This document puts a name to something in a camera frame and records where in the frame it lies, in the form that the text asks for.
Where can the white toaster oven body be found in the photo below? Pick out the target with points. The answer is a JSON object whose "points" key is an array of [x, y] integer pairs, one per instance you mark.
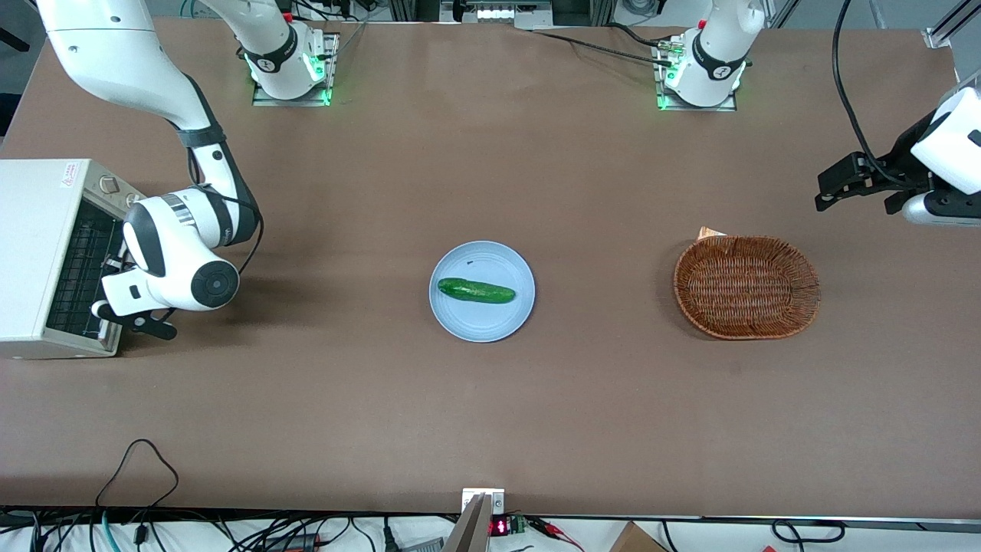
{"points": [[23, 261]]}

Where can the beige paper tag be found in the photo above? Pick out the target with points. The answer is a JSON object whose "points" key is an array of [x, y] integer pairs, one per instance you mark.
{"points": [[709, 232]]}

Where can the round oven knob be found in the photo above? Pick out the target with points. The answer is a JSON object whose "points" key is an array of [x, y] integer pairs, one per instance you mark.
{"points": [[135, 198]]}

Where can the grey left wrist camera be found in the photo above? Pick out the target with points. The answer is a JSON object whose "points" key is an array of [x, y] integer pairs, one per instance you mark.
{"points": [[943, 209]]}

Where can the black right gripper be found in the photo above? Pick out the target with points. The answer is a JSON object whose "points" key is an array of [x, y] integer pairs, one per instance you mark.
{"points": [[115, 265]]}

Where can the metal oven rack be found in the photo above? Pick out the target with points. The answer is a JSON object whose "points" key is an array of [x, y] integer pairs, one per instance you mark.
{"points": [[73, 261]]}

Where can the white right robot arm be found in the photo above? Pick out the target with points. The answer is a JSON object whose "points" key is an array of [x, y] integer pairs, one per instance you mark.
{"points": [[115, 61]]}

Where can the light blue plate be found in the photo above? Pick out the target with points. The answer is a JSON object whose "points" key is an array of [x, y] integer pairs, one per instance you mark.
{"points": [[490, 322]]}

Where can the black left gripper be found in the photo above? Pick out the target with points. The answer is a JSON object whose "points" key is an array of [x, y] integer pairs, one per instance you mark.
{"points": [[901, 162]]}

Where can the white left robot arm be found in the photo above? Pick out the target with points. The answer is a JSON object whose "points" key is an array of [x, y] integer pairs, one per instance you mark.
{"points": [[716, 54]]}

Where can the square oven knob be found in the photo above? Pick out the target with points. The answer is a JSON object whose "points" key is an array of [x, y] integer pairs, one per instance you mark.
{"points": [[109, 184]]}

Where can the red digit display module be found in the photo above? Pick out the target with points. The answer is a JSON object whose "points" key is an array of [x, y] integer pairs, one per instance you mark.
{"points": [[502, 527]]}

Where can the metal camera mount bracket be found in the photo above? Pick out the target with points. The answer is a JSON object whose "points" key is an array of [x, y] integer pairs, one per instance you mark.
{"points": [[483, 502]]}

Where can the red alligator clip lead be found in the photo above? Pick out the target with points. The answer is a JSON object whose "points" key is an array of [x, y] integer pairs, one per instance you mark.
{"points": [[556, 530]]}

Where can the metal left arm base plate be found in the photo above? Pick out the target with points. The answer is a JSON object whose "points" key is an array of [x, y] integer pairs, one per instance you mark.
{"points": [[728, 106]]}

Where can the aluminium profile rail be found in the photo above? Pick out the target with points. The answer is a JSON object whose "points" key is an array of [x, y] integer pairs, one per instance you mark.
{"points": [[950, 23]]}

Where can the green cucumber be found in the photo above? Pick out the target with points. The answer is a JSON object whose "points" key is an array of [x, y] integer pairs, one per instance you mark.
{"points": [[477, 290]]}

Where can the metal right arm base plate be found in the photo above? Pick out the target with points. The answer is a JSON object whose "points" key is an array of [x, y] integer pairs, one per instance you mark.
{"points": [[331, 69]]}

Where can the brown wicker basket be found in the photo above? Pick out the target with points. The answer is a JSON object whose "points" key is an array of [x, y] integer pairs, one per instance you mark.
{"points": [[747, 287]]}

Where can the brown cardboard box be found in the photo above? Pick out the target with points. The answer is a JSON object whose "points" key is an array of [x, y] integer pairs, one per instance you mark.
{"points": [[636, 539]]}

